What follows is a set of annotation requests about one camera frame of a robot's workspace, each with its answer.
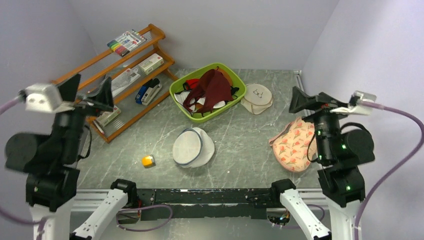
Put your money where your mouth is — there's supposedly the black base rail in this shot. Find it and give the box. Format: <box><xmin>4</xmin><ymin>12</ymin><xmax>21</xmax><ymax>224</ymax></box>
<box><xmin>118</xmin><ymin>188</ymin><xmax>282</xmax><ymax>225</ymax></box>

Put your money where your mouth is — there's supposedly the colored marker pack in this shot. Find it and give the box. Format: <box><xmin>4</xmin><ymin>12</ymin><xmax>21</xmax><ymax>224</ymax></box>
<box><xmin>107</xmin><ymin>29</ymin><xmax>147</xmax><ymax>57</ymax></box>

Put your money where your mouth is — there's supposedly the orange brown bra pad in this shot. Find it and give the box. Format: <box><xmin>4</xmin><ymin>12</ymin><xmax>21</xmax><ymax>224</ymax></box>
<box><xmin>216</xmin><ymin>66</ymin><xmax>233</xmax><ymax>86</ymax></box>

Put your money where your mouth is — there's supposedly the red black bra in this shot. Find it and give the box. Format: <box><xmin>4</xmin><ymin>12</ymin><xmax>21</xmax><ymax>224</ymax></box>
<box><xmin>182</xmin><ymin>78</ymin><xmax>200</xmax><ymax>91</ymax></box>

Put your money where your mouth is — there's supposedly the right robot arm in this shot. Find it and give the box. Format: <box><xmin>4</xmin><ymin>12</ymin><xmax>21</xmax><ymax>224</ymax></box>
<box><xmin>269</xmin><ymin>86</ymin><xmax>377</xmax><ymax>240</ymax></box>

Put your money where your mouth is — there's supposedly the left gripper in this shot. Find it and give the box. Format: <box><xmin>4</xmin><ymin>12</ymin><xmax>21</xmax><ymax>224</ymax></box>
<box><xmin>53</xmin><ymin>72</ymin><xmax>116</xmax><ymax>160</ymax></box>

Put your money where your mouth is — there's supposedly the wooden shelf rack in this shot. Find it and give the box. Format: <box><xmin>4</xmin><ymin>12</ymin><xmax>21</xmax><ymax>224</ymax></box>
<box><xmin>51</xmin><ymin>23</ymin><xmax>179</xmax><ymax>144</ymax></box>

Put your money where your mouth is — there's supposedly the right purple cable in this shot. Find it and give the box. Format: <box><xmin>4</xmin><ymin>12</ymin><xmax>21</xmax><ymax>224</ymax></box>
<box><xmin>273</xmin><ymin>100</ymin><xmax>424</xmax><ymax>240</ymax></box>

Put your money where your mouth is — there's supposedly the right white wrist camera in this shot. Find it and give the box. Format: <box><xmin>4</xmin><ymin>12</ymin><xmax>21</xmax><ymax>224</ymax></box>
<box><xmin>329</xmin><ymin>90</ymin><xmax>377</xmax><ymax>116</ymax></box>

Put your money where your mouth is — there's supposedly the white packaged item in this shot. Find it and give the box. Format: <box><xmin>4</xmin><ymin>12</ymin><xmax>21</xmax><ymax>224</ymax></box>
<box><xmin>111</xmin><ymin>67</ymin><xmax>141</xmax><ymax>97</ymax></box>

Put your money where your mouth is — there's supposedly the yellow white small block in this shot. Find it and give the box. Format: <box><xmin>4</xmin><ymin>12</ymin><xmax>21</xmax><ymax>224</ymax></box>
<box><xmin>141</xmin><ymin>154</ymin><xmax>156</xmax><ymax>169</ymax></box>

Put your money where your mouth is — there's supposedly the beige embroidered bag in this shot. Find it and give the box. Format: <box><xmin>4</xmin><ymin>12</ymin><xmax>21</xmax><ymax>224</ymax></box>
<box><xmin>240</xmin><ymin>83</ymin><xmax>274</xmax><ymax>115</ymax></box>

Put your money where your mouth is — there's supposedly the green plastic tray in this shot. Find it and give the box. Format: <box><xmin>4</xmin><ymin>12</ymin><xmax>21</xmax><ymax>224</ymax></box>
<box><xmin>169</xmin><ymin>62</ymin><xmax>247</xmax><ymax>124</ymax></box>

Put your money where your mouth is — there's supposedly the floral pink pouch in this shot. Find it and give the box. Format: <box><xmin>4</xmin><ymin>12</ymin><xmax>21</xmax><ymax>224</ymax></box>
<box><xmin>268</xmin><ymin>117</ymin><xmax>317</xmax><ymax>173</ymax></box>

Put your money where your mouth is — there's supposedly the blue black stapler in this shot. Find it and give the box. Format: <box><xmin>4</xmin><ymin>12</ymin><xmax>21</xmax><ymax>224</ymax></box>
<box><xmin>135</xmin><ymin>78</ymin><xmax>162</xmax><ymax>106</ymax></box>

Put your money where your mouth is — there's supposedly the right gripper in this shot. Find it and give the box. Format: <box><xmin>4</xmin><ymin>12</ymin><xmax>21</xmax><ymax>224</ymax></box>
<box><xmin>288</xmin><ymin>85</ymin><xmax>353</xmax><ymax>162</ymax></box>

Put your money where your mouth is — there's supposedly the dark red bra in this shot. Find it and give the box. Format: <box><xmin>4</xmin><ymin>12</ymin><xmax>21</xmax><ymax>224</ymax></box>
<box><xmin>182</xmin><ymin>68</ymin><xmax>233</xmax><ymax>115</ymax></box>

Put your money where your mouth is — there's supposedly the red white flat box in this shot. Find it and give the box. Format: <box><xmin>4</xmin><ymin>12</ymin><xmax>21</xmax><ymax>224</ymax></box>
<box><xmin>95</xmin><ymin>105</ymin><xmax>122</xmax><ymax>127</ymax></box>

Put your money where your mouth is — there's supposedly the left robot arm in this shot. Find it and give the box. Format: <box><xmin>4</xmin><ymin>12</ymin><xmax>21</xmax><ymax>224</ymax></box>
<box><xmin>4</xmin><ymin>74</ymin><xmax>141</xmax><ymax>240</ymax></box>

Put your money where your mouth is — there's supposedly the white small box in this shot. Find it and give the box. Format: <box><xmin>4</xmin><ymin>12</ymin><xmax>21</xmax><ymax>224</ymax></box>
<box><xmin>138</xmin><ymin>53</ymin><xmax>165</xmax><ymax>75</ymax></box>

